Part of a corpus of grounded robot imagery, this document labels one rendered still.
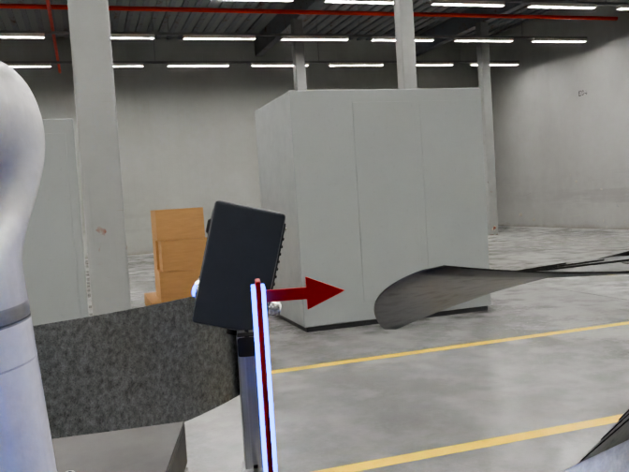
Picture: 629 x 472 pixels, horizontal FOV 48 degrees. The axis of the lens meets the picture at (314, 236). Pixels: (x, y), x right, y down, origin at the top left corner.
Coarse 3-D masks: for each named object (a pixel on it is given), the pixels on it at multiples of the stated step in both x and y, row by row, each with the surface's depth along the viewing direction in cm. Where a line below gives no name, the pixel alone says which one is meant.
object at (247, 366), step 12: (240, 336) 103; (240, 360) 104; (252, 360) 104; (240, 372) 104; (252, 372) 104; (240, 384) 104; (252, 384) 104; (252, 396) 105; (252, 408) 105; (252, 420) 105; (252, 432) 105; (252, 444) 105; (252, 456) 104; (252, 468) 104
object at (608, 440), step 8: (624, 416) 72; (616, 424) 72; (624, 424) 70; (608, 432) 73; (616, 432) 70; (624, 432) 67; (600, 440) 75; (608, 440) 70; (616, 440) 68; (624, 440) 66; (592, 448) 75; (600, 448) 71; (608, 448) 68; (584, 456) 74; (592, 456) 70
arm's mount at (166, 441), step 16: (112, 432) 84; (128, 432) 83; (144, 432) 83; (160, 432) 82; (176, 432) 81; (64, 448) 81; (80, 448) 80; (96, 448) 79; (112, 448) 79; (128, 448) 78; (144, 448) 78; (160, 448) 77; (176, 448) 78; (64, 464) 76; (80, 464) 76; (96, 464) 75; (112, 464) 74; (128, 464) 74; (144, 464) 74; (160, 464) 73; (176, 464) 77
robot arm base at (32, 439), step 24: (0, 336) 57; (24, 336) 60; (0, 360) 57; (24, 360) 60; (0, 384) 57; (24, 384) 59; (0, 408) 57; (24, 408) 59; (0, 432) 57; (24, 432) 59; (48, 432) 63; (0, 456) 57; (24, 456) 59; (48, 456) 62
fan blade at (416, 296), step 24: (576, 264) 54; (600, 264) 52; (624, 264) 51; (408, 288) 50; (432, 288) 51; (456, 288) 53; (480, 288) 56; (504, 288) 61; (384, 312) 58; (408, 312) 60; (432, 312) 64
